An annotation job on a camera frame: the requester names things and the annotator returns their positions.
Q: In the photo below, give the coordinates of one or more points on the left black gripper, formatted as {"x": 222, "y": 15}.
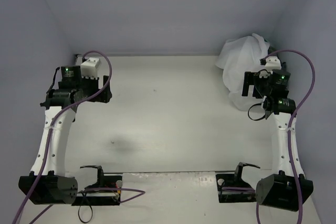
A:
{"x": 105, "y": 91}

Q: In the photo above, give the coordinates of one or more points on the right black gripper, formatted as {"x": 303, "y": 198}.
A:
{"x": 247, "y": 84}

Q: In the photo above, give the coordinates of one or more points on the white t shirt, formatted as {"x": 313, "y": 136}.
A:
{"x": 237, "y": 57}

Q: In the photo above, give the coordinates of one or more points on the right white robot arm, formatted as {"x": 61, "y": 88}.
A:
{"x": 286, "y": 187}

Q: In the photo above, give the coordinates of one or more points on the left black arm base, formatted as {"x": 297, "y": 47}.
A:
{"x": 94, "y": 187}

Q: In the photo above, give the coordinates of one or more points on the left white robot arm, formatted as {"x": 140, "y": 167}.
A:
{"x": 47, "y": 183}

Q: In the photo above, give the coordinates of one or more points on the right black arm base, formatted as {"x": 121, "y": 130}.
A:
{"x": 232, "y": 188}

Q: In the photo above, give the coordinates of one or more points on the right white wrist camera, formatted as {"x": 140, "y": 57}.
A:
{"x": 268, "y": 65}

